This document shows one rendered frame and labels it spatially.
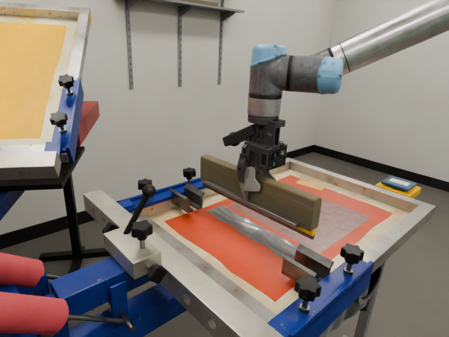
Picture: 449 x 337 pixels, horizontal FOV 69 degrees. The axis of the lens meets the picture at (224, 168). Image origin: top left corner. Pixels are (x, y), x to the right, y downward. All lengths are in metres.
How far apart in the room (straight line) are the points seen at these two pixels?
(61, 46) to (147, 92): 1.56
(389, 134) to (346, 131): 0.56
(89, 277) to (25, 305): 0.14
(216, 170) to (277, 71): 0.33
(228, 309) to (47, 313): 0.27
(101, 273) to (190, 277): 0.16
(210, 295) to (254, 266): 0.23
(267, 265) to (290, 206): 0.16
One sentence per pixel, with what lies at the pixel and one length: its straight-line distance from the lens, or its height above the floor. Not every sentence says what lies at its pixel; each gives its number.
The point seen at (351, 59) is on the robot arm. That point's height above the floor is 1.42.
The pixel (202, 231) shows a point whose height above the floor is 0.96.
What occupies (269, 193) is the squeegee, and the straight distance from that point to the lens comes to 0.77.
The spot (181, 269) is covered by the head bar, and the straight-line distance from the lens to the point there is 0.64.
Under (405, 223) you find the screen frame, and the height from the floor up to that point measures 0.99.
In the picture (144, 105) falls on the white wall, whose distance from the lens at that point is 2.91.
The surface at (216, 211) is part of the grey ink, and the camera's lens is 1.00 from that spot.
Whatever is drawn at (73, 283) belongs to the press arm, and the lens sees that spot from 0.65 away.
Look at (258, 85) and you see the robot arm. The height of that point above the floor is 1.36.
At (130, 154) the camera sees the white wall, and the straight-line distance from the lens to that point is 2.94.
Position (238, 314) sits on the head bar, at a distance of 0.56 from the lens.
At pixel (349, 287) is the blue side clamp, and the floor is 1.00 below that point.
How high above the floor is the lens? 1.44
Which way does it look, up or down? 21 degrees down
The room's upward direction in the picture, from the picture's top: 3 degrees clockwise
